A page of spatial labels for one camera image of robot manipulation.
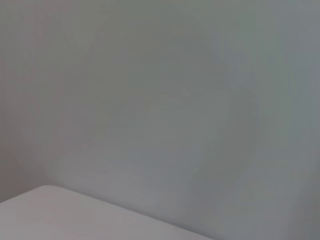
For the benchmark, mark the white tablecloth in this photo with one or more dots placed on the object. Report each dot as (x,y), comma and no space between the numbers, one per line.
(175,100)

